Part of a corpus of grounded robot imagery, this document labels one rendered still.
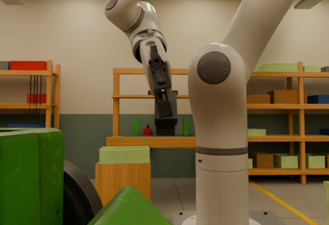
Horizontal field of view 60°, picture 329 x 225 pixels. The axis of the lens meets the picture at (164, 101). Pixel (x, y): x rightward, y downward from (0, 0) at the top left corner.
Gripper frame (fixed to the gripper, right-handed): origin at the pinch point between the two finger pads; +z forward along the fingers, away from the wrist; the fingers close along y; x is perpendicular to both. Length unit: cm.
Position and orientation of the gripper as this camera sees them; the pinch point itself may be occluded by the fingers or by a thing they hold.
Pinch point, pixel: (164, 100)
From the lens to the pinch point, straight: 57.7
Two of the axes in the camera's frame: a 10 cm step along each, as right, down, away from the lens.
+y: 0.7, 6.3, 7.7
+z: 2.1, 7.5, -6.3
